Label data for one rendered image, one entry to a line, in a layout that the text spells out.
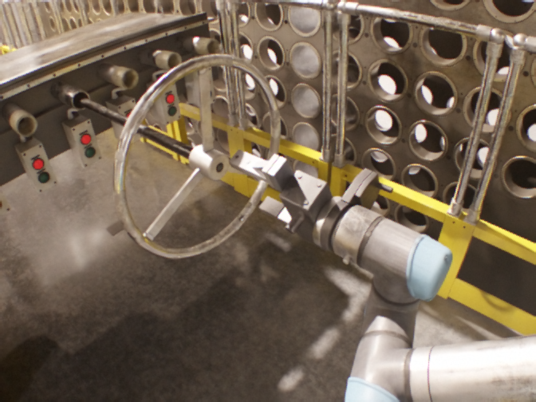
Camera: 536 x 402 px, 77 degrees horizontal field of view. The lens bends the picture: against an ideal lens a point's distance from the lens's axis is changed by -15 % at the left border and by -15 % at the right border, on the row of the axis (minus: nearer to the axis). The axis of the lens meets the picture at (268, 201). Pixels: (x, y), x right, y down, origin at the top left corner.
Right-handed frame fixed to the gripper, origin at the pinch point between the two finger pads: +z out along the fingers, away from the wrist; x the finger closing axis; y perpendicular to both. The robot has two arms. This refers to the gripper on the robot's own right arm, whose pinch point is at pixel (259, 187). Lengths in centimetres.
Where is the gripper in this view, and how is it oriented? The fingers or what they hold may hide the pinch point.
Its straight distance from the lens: 62.7
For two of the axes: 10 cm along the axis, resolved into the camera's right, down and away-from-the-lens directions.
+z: -7.5, -3.8, 5.5
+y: -5.8, 7.7, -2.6
